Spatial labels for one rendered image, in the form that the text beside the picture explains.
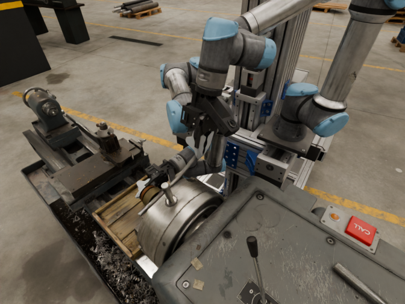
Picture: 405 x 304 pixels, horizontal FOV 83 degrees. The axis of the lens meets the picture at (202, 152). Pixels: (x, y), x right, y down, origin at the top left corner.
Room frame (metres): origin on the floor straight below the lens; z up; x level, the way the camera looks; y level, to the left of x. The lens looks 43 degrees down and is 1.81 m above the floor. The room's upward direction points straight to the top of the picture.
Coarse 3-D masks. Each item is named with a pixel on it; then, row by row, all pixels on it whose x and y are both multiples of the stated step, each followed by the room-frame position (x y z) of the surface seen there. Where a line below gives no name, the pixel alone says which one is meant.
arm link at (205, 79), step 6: (198, 72) 0.54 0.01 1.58; (204, 72) 0.52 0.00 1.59; (210, 72) 0.52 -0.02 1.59; (198, 78) 0.53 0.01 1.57; (204, 78) 0.52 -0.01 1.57; (210, 78) 0.51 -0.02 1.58; (216, 78) 0.52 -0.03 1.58; (222, 78) 0.52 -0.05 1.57; (198, 84) 0.53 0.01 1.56; (204, 84) 0.51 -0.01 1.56; (210, 84) 0.51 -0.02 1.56; (216, 84) 0.51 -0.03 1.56; (222, 84) 0.52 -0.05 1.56; (216, 90) 0.52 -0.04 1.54
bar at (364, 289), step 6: (336, 264) 0.21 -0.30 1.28; (336, 270) 0.20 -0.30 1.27; (342, 270) 0.19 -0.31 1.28; (348, 270) 0.19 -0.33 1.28; (342, 276) 0.18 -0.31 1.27; (348, 276) 0.18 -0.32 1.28; (354, 276) 0.18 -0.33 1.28; (348, 282) 0.17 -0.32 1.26; (354, 282) 0.17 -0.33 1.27; (360, 282) 0.17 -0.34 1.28; (360, 288) 0.16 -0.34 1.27; (366, 288) 0.16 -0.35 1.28; (366, 294) 0.15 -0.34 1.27; (372, 294) 0.15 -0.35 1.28; (372, 300) 0.14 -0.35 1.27; (378, 300) 0.14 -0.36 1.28; (384, 300) 0.14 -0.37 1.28
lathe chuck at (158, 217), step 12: (180, 180) 0.49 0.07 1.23; (180, 192) 0.44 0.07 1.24; (192, 192) 0.44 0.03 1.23; (156, 204) 0.40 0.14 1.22; (180, 204) 0.39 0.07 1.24; (144, 216) 0.38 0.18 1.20; (156, 216) 0.37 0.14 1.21; (168, 216) 0.36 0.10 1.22; (144, 228) 0.35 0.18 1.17; (156, 228) 0.34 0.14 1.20; (144, 240) 0.33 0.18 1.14; (156, 240) 0.31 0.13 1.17; (144, 252) 0.32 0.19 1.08
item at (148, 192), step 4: (144, 188) 0.55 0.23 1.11; (148, 188) 0.55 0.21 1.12; (152, 188) 0.55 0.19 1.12; (156, 188) 0.55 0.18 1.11; (140, 192) 0.54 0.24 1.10; (144, 192) 0.53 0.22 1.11; (148, 192) 0.53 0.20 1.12; (152, 192) 0.53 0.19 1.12; (156, 192) 0.52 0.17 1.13; (140, 196) 0.53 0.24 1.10; (144, 196) 0.52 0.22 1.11; (148, 196) 0.51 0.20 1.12; (152, 196) 0.51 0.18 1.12; (144, 200) 0.51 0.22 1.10; (148, 200) 0.50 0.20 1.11; (144, 204) 0.51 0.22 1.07
